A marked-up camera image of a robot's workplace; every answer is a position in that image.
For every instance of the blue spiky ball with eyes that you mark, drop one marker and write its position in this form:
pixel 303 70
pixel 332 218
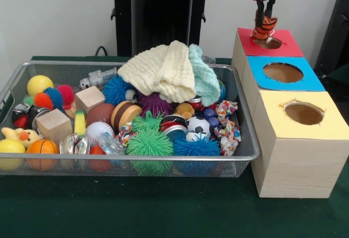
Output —
pixel 196 148

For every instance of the plain wooden cube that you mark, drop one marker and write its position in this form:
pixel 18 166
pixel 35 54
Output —
pixel 90 98

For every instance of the light blue cloth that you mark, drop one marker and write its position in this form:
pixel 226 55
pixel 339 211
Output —
pixel 204 79

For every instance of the small orange basketball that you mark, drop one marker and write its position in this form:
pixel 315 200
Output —
pixel 42 148

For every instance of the black upright panel stand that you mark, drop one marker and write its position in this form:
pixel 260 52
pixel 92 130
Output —
pixel 335 30

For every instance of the orange striped tiger plush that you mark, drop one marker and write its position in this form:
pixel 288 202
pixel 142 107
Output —
pixel 263 29

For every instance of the yellow duck plush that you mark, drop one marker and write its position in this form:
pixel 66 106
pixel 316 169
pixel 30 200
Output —
pixel 26 137

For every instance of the dark green side tablecloth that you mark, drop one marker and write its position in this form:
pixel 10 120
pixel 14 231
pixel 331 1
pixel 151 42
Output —
pixel 340 85

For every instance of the toy hamburger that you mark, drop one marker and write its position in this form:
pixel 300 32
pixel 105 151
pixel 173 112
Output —
pixel 125 113

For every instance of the small soccer ball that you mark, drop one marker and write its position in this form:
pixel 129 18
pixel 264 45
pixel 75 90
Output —
pixel 197 126

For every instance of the yellow foam ball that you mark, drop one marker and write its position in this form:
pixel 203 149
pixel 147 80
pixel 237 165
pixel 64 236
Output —
pixel 11 149

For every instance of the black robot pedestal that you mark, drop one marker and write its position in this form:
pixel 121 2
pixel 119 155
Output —
pixel 163 17

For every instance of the large green spiky ball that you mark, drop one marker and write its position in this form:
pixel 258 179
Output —
pixel 149 145

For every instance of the wooden box with three holes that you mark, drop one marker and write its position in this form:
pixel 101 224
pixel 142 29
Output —
pixel 294 167

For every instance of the cream white waffle cloth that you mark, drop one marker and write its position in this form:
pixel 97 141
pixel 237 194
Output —
pixel 163 77

